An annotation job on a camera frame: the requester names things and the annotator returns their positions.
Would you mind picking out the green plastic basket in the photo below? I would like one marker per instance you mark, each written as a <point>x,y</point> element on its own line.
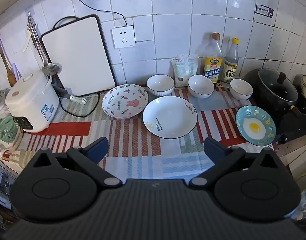
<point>6,130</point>

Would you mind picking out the purple wall sticker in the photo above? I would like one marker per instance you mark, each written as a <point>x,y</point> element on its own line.
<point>264,11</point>

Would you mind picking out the clear vinegar bottle yellow cap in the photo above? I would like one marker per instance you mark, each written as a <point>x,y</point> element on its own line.
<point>230,70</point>

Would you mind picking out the rabbit print plate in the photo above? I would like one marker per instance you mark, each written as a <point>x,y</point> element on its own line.
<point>125,102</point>

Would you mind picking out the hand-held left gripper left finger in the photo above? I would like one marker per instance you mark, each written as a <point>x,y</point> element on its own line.
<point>99,147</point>

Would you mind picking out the striped table mat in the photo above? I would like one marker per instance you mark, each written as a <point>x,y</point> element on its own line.
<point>143,155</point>

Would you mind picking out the yellow label cooking wine bottle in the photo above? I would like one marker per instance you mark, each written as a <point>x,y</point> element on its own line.
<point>212,67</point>

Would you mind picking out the white cutting board dark rim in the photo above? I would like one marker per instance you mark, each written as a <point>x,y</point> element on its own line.
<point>75,55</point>

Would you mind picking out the white bowl dark rim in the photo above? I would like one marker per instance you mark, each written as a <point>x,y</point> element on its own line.
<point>200,85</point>
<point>240,87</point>
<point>160,83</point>

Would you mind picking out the white plate sun print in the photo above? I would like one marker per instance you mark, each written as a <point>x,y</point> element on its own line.
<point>168,117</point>

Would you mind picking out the glass wok lid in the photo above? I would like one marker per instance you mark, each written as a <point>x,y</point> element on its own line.
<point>275,87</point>

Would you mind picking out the white plastic rice paddle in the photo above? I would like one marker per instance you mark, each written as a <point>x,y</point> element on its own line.
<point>28,41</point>

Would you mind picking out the metal ladle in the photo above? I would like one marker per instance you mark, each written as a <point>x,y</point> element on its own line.
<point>51,68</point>

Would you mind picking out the blue fried egg plate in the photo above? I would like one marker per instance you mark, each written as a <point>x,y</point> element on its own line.
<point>254,126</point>

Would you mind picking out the black gas stove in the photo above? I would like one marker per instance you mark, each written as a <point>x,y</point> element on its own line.
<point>292,127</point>

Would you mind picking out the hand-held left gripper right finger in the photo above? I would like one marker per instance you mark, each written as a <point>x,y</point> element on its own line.
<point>212,146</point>

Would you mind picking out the wooden spatula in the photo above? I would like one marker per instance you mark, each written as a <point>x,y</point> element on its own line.
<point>10,75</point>

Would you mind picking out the white wall socket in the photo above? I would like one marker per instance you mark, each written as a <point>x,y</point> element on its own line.
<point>123,37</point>

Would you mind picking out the black wok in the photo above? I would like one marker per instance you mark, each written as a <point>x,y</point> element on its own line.
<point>252,85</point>

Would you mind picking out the white rice cooker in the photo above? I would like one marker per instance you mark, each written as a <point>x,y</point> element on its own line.
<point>30,97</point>

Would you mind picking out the white seasoning bag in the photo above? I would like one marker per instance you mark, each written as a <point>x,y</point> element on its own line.
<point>184,67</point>

